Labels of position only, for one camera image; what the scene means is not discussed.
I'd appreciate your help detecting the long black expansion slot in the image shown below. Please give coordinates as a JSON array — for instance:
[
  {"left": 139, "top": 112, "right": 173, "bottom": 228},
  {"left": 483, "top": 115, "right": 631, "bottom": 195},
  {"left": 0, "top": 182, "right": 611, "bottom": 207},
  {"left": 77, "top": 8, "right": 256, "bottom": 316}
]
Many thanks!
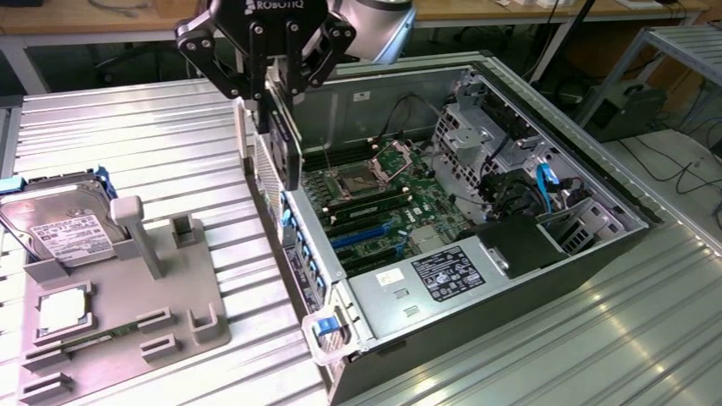
[
  {"left": 336, "top": 243, "right": 399, "bottom": 266},
  {"left": 341, "top": 252, "right": 404, "bottom": 274}
]

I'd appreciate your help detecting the grey parts rack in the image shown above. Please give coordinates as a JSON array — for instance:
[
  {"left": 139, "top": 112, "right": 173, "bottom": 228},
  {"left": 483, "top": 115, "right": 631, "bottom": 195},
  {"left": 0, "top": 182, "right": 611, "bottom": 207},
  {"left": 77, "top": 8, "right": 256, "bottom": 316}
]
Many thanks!
[{"left": 14, "top": 195, "right": 233, "bottom": 403}]

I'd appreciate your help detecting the blue expansion slot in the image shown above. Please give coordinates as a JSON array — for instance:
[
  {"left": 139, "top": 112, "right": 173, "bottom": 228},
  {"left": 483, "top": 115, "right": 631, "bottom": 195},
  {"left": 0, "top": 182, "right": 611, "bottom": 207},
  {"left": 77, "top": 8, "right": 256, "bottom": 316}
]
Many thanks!
[{"left": 328, "top": 225, "right": 391, "bottom": 250}]

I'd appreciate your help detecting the CPU chip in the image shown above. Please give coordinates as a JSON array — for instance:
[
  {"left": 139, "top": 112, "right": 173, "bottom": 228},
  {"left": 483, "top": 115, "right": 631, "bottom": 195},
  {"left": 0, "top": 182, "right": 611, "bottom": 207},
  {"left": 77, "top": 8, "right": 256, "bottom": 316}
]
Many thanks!
[{"left": 36, "top": 288, "right": 92, "bottom": 334}]

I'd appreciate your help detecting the metal slat shelf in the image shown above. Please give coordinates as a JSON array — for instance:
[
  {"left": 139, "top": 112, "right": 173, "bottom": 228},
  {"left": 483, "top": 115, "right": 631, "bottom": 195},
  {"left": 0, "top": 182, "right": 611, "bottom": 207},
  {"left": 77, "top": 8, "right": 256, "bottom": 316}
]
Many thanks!
[{"left": 611, "top": 25, "right": 722, "bottom": 128}]

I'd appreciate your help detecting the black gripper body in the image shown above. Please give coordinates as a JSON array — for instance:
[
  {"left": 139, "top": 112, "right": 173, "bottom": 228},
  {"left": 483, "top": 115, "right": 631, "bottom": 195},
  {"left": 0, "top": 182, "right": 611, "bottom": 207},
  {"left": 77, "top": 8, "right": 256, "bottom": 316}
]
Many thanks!
[{"left": 208, "top": 0, "right": 329, "bottom": 47}]

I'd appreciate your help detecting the blue case latch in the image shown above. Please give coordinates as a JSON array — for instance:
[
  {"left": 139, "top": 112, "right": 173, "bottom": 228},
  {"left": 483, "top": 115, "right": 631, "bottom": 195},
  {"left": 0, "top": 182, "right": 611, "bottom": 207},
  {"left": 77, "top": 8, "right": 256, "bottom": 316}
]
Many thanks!
[{"left": 311, "top": 317, "right": 339, "bottom": 338}]

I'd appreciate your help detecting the silver disk bay cage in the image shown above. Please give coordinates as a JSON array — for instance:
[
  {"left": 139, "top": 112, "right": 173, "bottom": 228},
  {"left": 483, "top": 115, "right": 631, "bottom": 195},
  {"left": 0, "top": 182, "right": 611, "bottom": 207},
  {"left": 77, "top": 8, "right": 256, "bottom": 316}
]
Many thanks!
[{"left": 431, "top": 101, "right": 543, "bottom": 223}]

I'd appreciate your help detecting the installed RAM stick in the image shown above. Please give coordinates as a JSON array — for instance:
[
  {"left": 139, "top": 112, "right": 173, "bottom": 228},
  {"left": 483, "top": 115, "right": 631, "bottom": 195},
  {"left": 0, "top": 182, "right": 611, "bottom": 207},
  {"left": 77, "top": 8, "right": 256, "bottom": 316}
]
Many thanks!
[{"left": 328, "top": 195, "right": 412, "bottom": 224}]

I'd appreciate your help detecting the silver hard disk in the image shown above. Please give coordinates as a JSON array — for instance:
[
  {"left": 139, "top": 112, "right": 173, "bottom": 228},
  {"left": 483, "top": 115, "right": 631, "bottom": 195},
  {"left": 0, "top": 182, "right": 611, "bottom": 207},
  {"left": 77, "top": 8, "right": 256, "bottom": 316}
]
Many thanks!
[{"left": 0, "top": 177, "right": 129, "bottom": 268}]

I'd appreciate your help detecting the blue wire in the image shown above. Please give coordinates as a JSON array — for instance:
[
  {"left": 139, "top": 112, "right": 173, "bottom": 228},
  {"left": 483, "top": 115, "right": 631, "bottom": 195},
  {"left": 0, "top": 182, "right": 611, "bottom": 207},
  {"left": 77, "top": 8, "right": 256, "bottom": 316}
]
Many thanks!
[{"left": 534, "top": 162, "right": 560, "bottom": 216}]

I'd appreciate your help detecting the black device box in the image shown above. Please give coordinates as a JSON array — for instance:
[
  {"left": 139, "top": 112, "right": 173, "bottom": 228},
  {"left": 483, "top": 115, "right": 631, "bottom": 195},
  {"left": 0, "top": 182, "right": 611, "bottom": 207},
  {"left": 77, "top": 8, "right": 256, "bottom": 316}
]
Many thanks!
[{"left": 579, "top": 82, "right": 670, "bottom": 143}]

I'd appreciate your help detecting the black RAM slot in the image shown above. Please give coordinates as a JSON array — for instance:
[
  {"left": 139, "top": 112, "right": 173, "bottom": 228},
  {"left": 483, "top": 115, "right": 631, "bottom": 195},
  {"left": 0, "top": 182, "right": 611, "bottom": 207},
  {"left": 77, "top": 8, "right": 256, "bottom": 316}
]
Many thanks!
[
  {"left": 303, "top": 145, "right": 375, "bottom": 163},
  {"left": 303, "top": 140, "right": 372, "bottom": 158},
  {"left": 303, "top": 149, "right": 376, "bottom": 167},
  {"left": 303, "top": 154, "right": 379, "bottom": 173}
]

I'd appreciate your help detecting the black wire bundle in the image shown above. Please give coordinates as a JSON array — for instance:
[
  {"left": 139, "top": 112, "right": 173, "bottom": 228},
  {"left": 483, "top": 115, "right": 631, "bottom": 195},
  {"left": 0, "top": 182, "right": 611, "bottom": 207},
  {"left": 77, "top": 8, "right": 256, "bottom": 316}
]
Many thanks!
[{"left": 478, "top": 168, "right": 543, "bottom": 221}]

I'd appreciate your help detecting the open PC case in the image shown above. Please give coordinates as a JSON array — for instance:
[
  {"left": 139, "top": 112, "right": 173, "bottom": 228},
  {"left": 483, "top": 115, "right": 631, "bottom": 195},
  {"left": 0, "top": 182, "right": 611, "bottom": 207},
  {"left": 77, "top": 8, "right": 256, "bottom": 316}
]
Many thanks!
[{"left": 232, "top": 50, "right": 666, "bottom": 397}]

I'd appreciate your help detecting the wooden desk with white legs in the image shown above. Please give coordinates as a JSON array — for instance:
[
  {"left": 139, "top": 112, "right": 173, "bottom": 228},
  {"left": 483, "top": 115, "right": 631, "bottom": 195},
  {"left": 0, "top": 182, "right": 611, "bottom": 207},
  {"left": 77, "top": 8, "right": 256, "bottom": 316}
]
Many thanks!
[
  {"left": 0, "top": 0, "right": 213, "bottom": 96},
  {"left": 413, "top": 0, "right": 710, "bottom": 81}
]

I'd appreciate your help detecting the metal socket cover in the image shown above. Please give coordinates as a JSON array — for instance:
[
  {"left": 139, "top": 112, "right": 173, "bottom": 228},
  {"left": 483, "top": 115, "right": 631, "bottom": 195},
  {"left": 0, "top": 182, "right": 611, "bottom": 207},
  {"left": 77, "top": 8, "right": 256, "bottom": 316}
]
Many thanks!
[{"left": 368, "top": 139, "right": 417, "bottom": 178}]

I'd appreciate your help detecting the green RAM stick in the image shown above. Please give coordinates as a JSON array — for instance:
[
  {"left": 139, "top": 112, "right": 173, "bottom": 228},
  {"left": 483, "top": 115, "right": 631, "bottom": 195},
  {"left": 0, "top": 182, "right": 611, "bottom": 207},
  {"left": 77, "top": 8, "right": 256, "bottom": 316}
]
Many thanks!
[{"left": 53, "top": 321, "right": 143, "bottom": 354}]

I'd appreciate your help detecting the silver power supply unit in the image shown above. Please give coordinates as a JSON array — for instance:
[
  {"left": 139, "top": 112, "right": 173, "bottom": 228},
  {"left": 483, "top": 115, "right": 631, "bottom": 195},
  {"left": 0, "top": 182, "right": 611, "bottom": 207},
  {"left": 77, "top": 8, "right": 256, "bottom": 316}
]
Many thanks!
[{"left": 343, "top": 239, "right": 514, "bottom": 344}]

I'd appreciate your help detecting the black office chair base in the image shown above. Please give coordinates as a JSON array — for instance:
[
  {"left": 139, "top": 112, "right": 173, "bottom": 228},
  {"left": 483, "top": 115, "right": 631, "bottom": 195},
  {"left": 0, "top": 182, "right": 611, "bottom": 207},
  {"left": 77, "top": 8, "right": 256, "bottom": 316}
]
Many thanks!
[{"left": 92, "top": 40, "right": 196, "bottom": 81}]

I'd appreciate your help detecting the black fan shroud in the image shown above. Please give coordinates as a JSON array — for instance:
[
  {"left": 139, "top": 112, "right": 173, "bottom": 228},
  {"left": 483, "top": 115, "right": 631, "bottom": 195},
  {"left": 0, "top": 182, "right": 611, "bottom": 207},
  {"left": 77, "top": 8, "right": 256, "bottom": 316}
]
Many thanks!
[{"left": 455, "top": 214, "right": 570, "bottom": 280}]

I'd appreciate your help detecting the green motherboard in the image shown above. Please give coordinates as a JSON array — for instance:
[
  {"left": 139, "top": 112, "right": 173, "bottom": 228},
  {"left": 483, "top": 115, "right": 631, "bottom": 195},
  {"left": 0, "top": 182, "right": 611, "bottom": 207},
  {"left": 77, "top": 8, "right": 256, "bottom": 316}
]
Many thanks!
[{"left": 301, "top": 134, "right": 490, "bottom": 277}]

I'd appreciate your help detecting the silver chipset heatsink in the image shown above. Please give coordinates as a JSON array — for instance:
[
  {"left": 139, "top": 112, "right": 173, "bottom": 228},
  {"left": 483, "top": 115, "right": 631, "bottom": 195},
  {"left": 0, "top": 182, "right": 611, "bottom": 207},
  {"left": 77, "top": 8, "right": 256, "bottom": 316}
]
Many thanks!
[{"left": 409, "top": 225, "right": 450, "bottom": 251}]

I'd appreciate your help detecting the CPU socket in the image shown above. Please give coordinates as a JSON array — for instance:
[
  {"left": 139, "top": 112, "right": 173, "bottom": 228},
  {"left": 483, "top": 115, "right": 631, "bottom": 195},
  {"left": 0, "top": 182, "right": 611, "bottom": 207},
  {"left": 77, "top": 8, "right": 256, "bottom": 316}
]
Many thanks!
[{"left": 335, "top": 162, "right": 393, "bottom": 200}]

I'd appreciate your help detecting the black graphics card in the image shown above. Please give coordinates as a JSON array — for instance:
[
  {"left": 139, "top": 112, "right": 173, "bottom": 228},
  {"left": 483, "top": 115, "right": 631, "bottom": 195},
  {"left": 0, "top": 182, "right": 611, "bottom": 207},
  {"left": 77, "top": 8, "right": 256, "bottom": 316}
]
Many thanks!
[{"left": 263, "top": 54, "right": 304, "bottom": 192}]

